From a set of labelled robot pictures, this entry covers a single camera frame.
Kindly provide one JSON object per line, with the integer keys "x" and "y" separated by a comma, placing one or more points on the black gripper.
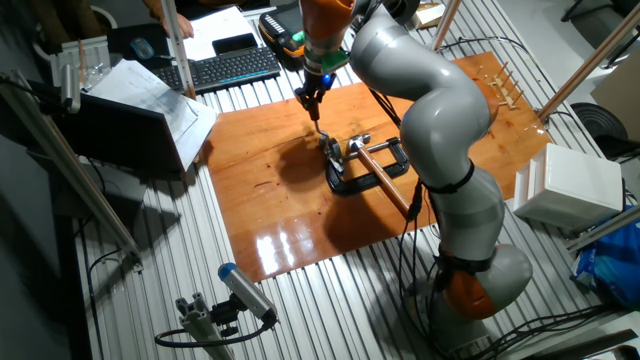
{"x": 315, "y": 86}

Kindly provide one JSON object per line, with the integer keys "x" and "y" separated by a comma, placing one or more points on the metal lever brown wooden knob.
{"x": 322, "y": 134}

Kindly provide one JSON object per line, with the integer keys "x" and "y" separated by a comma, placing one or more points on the brown sleeved forearm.
{"x": 157, "y": 9}

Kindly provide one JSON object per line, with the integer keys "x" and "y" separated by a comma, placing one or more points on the silver orange robot arm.
{"x": 445, "y": 120}

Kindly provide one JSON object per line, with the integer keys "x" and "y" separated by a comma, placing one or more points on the round metal lever mechanism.
{"x": 334, "y": 151}

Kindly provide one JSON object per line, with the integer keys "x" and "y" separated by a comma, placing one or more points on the person's hand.
{"x": 180, "y": 26}

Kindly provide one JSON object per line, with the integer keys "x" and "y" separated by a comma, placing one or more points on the black cast iron C-clamp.
{"x": 360, "y": 186}

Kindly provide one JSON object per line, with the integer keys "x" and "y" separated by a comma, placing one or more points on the black computer keyboard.
{"x": 225, "y": 67}

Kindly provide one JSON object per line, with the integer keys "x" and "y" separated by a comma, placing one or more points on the black smartphone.
{"x": 235, "y": 44}

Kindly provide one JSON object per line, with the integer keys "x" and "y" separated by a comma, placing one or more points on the white paper sheet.
{"x": 215, "y": 25}

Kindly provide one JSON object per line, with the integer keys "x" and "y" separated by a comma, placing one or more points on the black round spool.
{"x": 407, "y": 6}

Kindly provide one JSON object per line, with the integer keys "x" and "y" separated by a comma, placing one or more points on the small beige cardboard box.
{"x": 429, "y": 15}

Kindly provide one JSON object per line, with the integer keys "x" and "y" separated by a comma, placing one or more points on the grey computer mouse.
{"x": 142, "y": 48}

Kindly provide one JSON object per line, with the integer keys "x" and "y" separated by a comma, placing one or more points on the black laptop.
{"x": 120, "y": 135}

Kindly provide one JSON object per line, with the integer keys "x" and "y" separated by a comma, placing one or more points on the wooden peg rack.
{"x": 507, "y": 95}

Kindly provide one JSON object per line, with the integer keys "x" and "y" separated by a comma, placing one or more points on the clear plastic container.
{"x": 90, "y": 55}

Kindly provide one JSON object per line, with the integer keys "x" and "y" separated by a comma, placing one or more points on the white drawer box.
{"x": 570, "y": 185}

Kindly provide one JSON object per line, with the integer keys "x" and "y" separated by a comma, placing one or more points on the black round stand base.
{"x": 600, "y": 125}

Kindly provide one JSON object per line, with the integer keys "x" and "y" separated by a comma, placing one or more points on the brown cardboard sheet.
{"x": 620, "y": 95}

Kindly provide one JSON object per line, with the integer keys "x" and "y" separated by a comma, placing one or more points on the blue plastic bag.
{"x": 615, "y": 265}

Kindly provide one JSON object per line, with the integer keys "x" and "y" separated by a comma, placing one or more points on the green camera mount plate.
{"x": 334, "y": 60}

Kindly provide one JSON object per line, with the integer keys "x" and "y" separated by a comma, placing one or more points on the aluminium frame post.
{"x": 177, "y": 50}
{"x": 442, "y": 25}
{"x": 600, "y": 230}
{"x": 590, "y": 62}

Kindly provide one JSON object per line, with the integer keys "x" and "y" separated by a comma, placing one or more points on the silver camera blue end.
{"x": 245, "y": 292}

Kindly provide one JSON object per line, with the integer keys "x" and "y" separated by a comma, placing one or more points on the aluminium profile camera mount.
{"x": 200, "y": 325}

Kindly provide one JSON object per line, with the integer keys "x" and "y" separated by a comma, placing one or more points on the long aluminium frame beam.
{"x": 65, "y": 165}

